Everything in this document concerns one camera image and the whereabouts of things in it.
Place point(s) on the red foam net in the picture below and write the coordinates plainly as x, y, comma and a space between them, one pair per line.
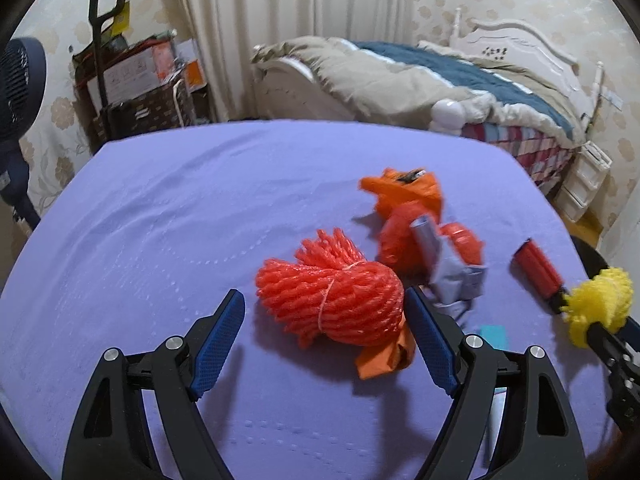
330, 295
400, 245

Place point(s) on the plaid bedsheet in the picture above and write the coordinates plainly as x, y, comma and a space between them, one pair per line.
530, 150

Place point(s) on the purple tablecloth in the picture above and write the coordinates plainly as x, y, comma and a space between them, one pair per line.
175, 210

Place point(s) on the yellow foam net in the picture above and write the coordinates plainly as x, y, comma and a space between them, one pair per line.
600, 300

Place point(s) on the red shiny plastic bag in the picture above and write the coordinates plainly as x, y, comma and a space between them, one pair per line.
465, 245

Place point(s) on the white wall socket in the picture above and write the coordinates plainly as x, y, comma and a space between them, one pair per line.
611, 97

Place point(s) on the cream pleated curtain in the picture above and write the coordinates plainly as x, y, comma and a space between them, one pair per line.
300, 35

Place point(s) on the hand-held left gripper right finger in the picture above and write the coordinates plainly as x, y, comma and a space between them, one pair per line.
432, 345

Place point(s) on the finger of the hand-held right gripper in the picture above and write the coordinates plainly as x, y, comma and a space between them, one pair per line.
607, 345

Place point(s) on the orange plastic bag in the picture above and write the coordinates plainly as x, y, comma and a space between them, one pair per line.
405, 195

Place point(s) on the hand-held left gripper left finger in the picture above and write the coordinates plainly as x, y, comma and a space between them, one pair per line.
215, 340

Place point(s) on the trash bin with black bag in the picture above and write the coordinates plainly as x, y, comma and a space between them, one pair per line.
592, 256

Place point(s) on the white wooden bed frame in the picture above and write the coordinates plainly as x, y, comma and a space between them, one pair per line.
520, 40

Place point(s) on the dark blue standing fan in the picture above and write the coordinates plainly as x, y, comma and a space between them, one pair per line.
20, 85

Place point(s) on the cardboard box with orange print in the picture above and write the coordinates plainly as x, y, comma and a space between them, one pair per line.
130, 70

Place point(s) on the blue and beige duvet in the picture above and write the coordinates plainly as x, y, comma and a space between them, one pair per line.
400, 80

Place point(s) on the white plastic drawer unit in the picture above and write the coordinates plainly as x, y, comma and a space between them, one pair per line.
580, 185

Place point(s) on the orange paper piece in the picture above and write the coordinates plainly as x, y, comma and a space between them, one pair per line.
385, 360

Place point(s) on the teal paper piece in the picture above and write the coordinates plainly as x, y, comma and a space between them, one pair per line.
492, 335

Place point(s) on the red bottle with black cap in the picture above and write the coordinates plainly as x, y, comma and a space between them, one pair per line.
537, 270

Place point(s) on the white and orange box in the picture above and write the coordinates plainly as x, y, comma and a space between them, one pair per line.
190, 65

